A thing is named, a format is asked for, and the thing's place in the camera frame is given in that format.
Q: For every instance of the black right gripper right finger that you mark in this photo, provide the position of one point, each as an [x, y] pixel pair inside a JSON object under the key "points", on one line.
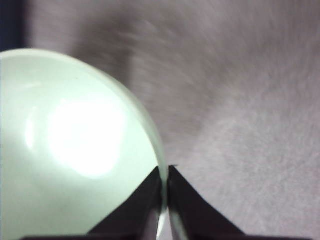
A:
{"points": [[191, 216]]}

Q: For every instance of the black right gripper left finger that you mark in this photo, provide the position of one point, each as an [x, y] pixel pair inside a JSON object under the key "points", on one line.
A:
{"points": [[138, 215]]}

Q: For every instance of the light green ceramic bowl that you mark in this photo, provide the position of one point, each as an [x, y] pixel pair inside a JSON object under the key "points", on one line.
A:
{"points": [[74, 142]]}

